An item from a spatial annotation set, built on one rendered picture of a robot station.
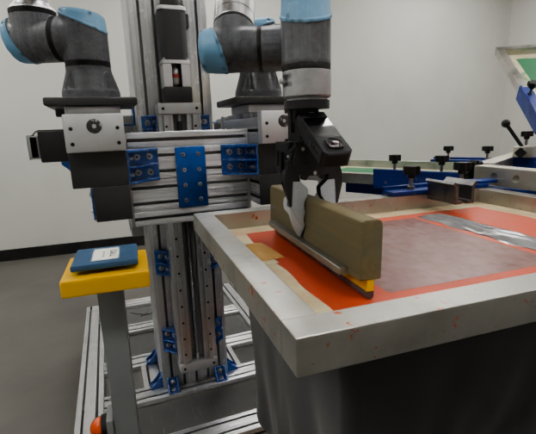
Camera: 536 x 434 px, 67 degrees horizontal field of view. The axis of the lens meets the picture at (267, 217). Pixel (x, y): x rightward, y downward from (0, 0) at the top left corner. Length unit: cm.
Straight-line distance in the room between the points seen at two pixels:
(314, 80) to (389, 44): 478
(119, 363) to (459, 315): 56
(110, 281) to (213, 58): 40
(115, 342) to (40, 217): 382
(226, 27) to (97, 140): 47
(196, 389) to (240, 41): 127
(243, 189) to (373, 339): 94
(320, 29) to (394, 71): 477
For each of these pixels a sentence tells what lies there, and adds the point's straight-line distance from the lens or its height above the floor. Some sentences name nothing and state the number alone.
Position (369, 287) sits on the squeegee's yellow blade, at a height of 97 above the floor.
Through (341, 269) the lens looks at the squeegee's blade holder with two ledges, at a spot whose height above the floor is 99.
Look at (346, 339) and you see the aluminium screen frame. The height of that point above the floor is 98.
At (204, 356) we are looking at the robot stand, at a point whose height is 37.
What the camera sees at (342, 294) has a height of 95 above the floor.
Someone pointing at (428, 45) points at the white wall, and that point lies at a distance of 573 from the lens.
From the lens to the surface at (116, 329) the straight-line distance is 76.
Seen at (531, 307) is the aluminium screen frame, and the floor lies 97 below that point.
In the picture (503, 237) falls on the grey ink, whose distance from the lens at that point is 84.
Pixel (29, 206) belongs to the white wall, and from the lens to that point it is 454.
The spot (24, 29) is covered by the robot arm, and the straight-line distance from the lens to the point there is 132.
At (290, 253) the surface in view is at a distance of 70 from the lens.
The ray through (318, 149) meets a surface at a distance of 57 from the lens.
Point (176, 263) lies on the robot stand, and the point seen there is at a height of 74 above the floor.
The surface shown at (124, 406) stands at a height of 70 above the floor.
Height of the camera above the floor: 117
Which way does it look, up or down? 12 degrees down
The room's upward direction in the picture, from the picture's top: 2 degrees counter-clockwise
